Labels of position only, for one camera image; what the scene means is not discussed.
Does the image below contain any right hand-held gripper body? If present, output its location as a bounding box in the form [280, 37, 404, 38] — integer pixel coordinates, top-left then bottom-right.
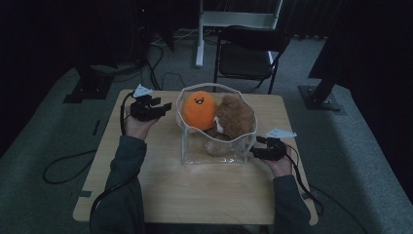
[262, 127, 297, 162]

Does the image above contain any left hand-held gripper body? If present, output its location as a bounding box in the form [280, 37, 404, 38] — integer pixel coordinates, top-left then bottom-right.
[130, 83, 161, 123]

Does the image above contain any orange smiling plush toy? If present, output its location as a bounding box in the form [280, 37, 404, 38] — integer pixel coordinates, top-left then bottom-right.
[180, 91, 218, 133]

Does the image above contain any brown teddy bear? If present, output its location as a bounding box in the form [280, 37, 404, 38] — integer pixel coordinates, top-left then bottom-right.
[204, 94, 256, 157]

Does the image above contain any person's right hand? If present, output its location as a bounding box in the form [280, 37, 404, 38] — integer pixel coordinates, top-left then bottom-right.
[264, 151, 293, 179]

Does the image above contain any person's left hand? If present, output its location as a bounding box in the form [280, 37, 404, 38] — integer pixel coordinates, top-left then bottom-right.
[124, 106, 160, 141]

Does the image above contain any black stand base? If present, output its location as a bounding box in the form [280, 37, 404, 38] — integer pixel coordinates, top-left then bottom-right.
[298, 28, 346, 112]
[62, 62, 115, 105]

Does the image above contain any dark equipment rack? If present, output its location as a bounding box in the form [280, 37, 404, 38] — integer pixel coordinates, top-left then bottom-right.
[130, 0, 178, 64]

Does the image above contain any black folding chair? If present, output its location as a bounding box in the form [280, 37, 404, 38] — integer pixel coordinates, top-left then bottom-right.
[212, 24, 292, 96]

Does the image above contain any white metal stand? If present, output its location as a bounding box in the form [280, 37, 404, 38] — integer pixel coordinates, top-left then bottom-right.
[194, 0, 284, 68]

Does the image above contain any black floor cable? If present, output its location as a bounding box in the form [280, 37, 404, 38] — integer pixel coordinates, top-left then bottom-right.
[311, 184, 369, 234]
[43, 148, 98, 185]
[141, 42, 165, 92]

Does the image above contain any left hand-held gripper cable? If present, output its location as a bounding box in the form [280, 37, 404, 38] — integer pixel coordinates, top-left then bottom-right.
[89, 92, 140, 234]

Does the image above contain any hand-held gripper cable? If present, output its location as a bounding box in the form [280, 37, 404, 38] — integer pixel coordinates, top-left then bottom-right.
[89, 92, 140, 234]
[285, 144, 325, 217]

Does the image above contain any right hand-held gripper cable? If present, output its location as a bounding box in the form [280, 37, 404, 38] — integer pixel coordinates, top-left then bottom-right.
[285, 144, 325, 217]

